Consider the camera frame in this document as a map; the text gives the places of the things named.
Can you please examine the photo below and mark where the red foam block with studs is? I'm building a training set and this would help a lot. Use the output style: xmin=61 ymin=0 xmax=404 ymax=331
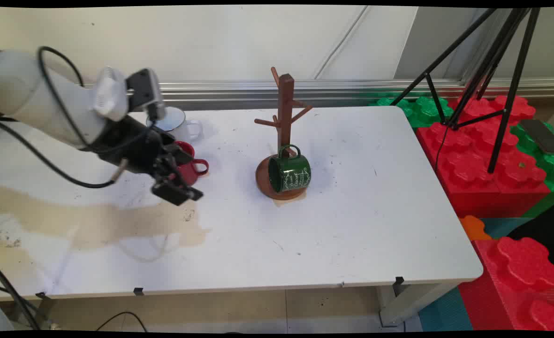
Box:
xmin=457 ymin=236 xmax=554 ymax=332

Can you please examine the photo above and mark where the thin black tripod cable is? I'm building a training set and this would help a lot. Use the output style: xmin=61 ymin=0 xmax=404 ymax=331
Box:
xmin=435 ymin=123 xmax=449 ymax=170

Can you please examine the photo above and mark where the dark green printed mug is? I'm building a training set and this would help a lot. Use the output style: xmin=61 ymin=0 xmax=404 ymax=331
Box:
xmin=267 ymin=144 xmax=312 ymax=193

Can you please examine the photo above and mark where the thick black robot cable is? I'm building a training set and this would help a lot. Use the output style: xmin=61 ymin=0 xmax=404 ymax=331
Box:
xmin=0 ymin=260 xmax=41 ymax=330

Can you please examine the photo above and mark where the black floor cable loop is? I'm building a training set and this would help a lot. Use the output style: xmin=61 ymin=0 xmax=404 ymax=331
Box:
xmin=96 ymin=311 xmax=149 ymax=332

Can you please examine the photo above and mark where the white table leg frame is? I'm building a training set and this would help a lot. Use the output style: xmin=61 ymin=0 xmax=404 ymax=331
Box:
xmin=375 ymin=282 xmax=460 ymax=328

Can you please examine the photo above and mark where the teal foam mat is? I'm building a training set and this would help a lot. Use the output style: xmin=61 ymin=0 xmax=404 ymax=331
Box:
xmin=417 ymin=286 xmax=474 ymax=332

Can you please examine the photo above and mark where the white enamel mug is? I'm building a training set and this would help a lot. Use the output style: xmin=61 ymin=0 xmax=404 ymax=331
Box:
xmin=146 ymin=107 xmax=204 ymax=144

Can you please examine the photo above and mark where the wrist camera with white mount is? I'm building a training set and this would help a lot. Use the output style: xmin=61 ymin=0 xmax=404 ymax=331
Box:
xmin=93 ymin=67 xmax=167 ymax=123

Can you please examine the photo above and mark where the red mug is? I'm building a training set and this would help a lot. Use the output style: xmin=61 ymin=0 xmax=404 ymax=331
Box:
xmin=172 ymin=141 xmax=210 ymax=186

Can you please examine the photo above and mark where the aluminium wall rail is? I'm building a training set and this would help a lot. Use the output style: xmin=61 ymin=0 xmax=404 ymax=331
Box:
xmin=80 ymin=77 xmax=554 ymax=112

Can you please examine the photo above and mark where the orange foam piece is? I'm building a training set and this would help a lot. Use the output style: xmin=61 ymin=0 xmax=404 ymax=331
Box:
xmin=458 ymin=215 xmax=493 ymax=241

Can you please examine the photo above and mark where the black tripod stand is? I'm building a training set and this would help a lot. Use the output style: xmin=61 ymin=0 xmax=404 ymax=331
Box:
xmin=389 ymin=7 xmax=542 ymax=174

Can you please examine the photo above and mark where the black smartphone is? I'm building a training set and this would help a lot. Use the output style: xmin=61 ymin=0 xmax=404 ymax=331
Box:
xmin=519 ymin=118 xmax=554 ymax=155

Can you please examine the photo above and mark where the large red foam block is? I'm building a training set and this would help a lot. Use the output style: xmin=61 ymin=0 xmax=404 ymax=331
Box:
xmin=415 ymin=94 xmax=552 ymax=219

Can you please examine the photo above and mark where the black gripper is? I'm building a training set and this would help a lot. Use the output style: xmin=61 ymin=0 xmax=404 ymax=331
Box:
xmin=87 ymin=117 xmax=205 ymax=207

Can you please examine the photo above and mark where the brown wooden mug tree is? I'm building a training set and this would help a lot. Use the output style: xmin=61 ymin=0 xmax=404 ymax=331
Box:
xmin=254 ymin=67 xmax=314 ymax=201

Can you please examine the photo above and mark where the green foam block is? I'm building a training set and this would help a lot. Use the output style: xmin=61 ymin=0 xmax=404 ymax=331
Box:
xmin=510 ymin=121 xmax=554 ymax=217
xmin=368 ymin=94 xmax=456 ymax=129

